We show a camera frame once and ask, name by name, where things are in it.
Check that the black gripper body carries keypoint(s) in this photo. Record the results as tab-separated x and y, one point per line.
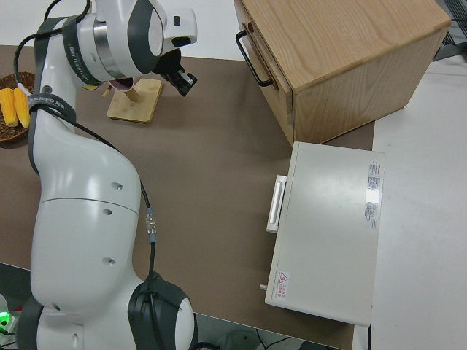
170	62

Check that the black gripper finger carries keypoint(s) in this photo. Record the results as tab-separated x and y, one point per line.
187	84
175	76

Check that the wooden mug stand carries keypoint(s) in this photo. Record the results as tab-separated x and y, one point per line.
136	104

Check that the pink cup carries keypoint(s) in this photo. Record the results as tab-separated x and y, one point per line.
122	84

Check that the yellow cup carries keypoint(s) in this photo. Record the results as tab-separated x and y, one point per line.
89	87

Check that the brown table mat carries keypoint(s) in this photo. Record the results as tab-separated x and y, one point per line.
204	175

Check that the yellow corn cob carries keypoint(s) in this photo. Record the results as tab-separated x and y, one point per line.
7	107
21	107

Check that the light wooden cabinet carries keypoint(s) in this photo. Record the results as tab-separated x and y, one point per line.
346	62

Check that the round wicker basket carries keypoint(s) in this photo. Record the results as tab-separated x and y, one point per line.
7	135

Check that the cream toaster oven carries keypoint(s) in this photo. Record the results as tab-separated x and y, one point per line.
328	226

